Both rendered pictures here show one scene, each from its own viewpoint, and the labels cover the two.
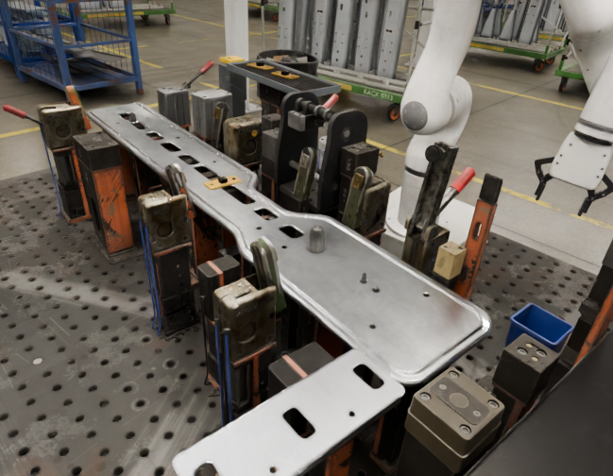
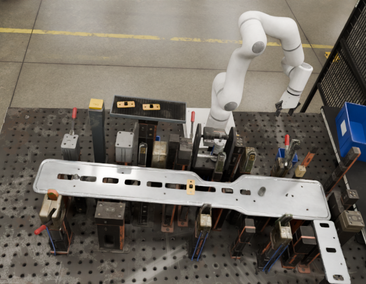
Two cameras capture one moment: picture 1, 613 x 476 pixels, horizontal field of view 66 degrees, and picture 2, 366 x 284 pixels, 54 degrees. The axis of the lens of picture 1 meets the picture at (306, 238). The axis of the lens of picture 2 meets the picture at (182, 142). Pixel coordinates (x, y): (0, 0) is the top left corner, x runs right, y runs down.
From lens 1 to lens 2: 148 cm
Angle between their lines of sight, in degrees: 45
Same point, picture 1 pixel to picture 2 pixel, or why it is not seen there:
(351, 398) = (329, 234)
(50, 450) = not seen: outside the picture
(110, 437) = not seen: outside the picture
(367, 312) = (300, 205)
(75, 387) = not seen: outside the picture
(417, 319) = (310, 197)
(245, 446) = (332, 265)
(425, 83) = (234, 93)
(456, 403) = (355, 219)
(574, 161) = (290, 102)
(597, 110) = (299, 86)
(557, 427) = (362, 206)
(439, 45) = (238, 78)
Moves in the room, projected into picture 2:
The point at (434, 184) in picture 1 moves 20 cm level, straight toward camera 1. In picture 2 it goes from (291, 152) to (321, 183)
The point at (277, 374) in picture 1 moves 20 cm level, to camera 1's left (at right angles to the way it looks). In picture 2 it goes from (307, 243) to (285, 275)
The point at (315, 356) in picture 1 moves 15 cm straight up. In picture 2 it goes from (305, 230) to (319, 213)
